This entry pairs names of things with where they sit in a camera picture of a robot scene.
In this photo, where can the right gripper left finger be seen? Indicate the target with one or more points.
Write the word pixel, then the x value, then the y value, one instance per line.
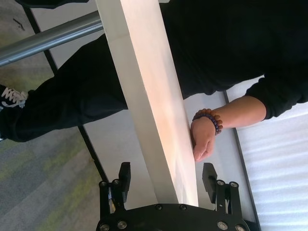
pixel 125 175

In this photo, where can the person's body in black clothes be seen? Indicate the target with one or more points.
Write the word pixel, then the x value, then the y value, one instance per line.
pixel 228 48

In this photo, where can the white rolling table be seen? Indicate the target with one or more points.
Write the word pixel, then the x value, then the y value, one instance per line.
pixel 156 96

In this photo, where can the person's left forearm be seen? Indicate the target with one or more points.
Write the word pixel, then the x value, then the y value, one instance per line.
pixel 240 113

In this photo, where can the black white sneaker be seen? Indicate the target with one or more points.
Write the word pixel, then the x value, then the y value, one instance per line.
pixel 12 96

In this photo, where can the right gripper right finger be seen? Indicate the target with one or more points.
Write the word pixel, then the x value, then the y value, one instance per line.
pixel 209 178

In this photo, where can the person's left hand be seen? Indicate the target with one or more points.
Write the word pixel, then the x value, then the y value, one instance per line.
pixel 203 134

